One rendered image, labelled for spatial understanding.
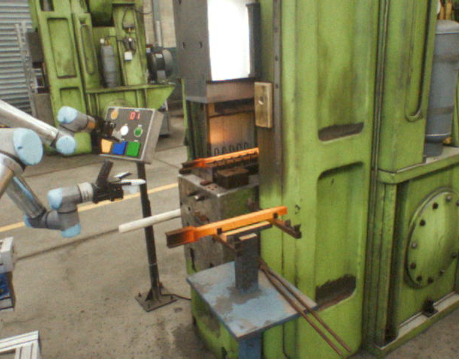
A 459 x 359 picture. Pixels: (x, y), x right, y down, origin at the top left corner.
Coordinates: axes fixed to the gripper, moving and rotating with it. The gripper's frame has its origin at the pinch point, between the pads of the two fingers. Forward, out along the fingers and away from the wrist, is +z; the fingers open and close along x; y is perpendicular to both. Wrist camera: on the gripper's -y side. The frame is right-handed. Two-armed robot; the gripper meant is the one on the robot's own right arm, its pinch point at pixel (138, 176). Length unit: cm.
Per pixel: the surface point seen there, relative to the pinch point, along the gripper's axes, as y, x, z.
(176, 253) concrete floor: 100, -103, 60
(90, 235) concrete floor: 100, -179, 17
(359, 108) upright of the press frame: -23, 45, 82
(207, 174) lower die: 5.1, 3.7, 30.7
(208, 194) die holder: 10.6, 13.8, 24.7
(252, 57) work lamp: -45, 26, 41
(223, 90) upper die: -32, 8, 39
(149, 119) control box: -15, -42, 25
